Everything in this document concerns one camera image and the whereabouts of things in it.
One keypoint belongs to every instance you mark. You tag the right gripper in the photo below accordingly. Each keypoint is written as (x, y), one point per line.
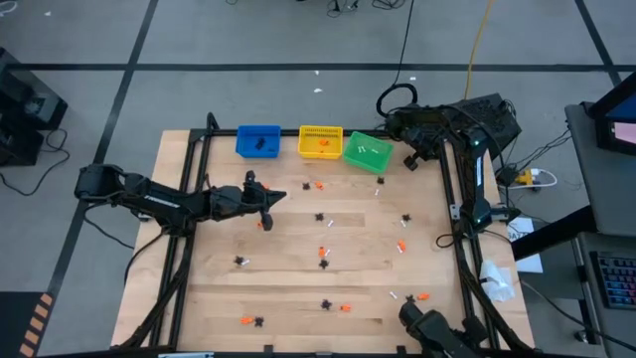
(420, 139)

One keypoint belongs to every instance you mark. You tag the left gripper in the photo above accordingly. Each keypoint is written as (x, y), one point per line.
(233, 203)

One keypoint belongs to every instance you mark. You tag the green plastic basket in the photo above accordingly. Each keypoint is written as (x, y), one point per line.
(372, 162)

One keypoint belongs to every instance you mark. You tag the blue plastic basket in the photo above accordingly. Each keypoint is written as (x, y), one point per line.
(247, 150)

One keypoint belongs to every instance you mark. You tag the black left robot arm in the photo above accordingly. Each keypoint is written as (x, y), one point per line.
(159, 201)

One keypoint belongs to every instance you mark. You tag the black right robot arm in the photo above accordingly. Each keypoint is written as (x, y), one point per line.
(477, 174)

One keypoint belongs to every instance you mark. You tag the yellow plastic basket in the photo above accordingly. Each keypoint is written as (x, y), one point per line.
(310, 149)

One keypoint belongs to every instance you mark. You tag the black computer tower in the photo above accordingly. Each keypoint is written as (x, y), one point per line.
(494, 112)

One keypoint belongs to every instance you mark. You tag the black power adapter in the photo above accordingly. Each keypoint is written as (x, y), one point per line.
(507, 175)

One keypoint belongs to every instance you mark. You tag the yellow plug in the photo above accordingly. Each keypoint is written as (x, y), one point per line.
(524, 177)

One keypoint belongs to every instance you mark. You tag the white crumpled plastic bag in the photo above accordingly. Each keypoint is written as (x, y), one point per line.
(497, 283)

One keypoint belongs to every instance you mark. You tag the white paper sheet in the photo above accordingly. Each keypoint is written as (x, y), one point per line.
(529, 264)

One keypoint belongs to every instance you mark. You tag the grey desk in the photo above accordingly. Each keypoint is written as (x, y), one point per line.
(606, 194)

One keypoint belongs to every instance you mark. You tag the black computer monitor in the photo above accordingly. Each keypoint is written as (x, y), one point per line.
(621, 129)

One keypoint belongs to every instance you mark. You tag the backlit keyboard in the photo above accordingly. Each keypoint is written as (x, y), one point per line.
(618, 281)

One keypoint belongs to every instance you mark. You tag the black equipment case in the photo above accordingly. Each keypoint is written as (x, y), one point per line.
(25, 109)

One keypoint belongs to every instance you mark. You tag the black mat orange stripes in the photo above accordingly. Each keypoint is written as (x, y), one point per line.
(15, 323)

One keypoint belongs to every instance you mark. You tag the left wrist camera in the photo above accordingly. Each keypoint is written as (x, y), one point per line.
(250, 178)

